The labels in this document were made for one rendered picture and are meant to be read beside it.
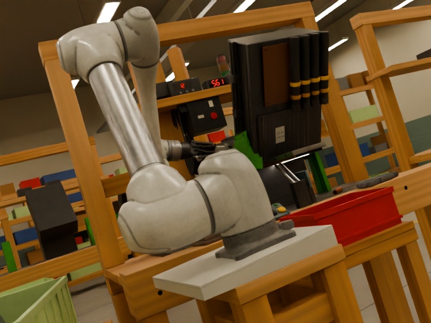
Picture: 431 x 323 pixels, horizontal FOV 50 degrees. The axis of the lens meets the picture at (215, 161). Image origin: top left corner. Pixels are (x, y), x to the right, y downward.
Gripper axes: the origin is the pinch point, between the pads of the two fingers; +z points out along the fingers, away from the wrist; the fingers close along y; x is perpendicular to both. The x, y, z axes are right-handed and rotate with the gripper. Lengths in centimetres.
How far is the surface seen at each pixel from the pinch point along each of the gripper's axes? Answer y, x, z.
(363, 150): 366, 258, 420
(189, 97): 28.5, -10.1, -11.0
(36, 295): -62, 9, -76
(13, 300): -62, 10, -82
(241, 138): -3.7, -9.7, 4.5
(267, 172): -3.9, 9.1, 22.5
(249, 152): -9.8, -6.8, 6.7
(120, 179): 17, 30, -40
